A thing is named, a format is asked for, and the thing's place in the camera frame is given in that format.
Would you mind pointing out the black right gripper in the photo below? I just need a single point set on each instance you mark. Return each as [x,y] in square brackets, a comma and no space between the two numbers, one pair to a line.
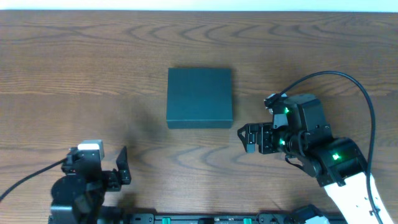
[265,138]

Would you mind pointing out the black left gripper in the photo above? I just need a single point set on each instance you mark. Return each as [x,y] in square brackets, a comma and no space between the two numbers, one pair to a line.
[113,179]

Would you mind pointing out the black storage box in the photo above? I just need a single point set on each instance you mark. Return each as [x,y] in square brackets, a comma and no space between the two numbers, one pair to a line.
[199,98]

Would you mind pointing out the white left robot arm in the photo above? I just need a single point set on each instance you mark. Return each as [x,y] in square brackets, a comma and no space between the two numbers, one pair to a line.
[78,196]

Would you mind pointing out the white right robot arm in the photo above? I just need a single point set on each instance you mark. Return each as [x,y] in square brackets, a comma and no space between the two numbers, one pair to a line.
[299,130]

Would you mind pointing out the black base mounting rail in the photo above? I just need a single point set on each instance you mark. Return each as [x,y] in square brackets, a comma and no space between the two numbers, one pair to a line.
[262,218]

